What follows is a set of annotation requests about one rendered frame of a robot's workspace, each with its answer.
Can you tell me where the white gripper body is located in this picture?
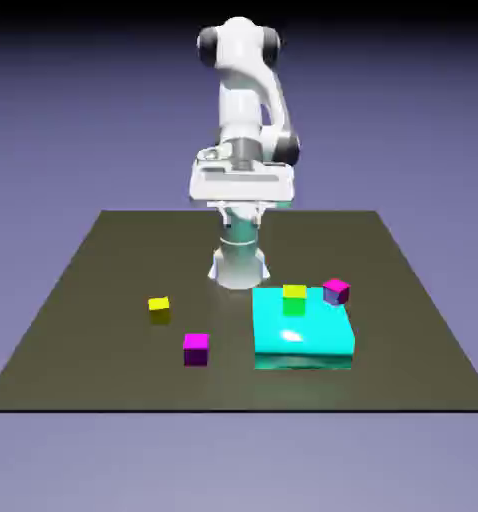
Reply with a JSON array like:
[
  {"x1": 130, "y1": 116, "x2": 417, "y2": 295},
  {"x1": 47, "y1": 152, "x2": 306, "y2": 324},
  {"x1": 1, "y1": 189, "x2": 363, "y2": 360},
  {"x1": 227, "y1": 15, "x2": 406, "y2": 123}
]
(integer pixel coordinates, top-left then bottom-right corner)
[{"x1": 188, "y1": 160, "x2": 296, "y2": 210}]

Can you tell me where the small magenta cube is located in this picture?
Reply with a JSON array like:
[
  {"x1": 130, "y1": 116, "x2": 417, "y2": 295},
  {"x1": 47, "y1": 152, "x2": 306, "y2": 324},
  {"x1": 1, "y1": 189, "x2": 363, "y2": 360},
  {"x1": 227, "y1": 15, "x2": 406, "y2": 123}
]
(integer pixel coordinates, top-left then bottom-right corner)
[
  {"x1": 322, "y1": 278, "x2": 352, "y2": 307},
  {"x1": 182, "y1": 332, "x2": 211, "y2": 368}
]

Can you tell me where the small yellow cube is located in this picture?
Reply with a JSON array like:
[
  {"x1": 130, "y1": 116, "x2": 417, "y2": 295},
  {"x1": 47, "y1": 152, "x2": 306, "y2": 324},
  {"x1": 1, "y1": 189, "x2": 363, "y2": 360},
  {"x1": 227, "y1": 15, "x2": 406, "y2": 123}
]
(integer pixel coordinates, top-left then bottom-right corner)
[
  {"x1": 147, "y1": 296, "x2": 172, "y2": 325},
  {"x1": 281, "y1": 284, "x2": 308, "y2": 317}
]

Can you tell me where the large cyan box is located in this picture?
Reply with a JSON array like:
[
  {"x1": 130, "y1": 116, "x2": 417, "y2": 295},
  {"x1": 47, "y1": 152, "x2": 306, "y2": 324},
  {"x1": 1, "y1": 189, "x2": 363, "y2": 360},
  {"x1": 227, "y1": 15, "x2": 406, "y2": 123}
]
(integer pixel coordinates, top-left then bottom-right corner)
[{"x1": 251, "y1": 286, "x2": 356, "y2": 371}]

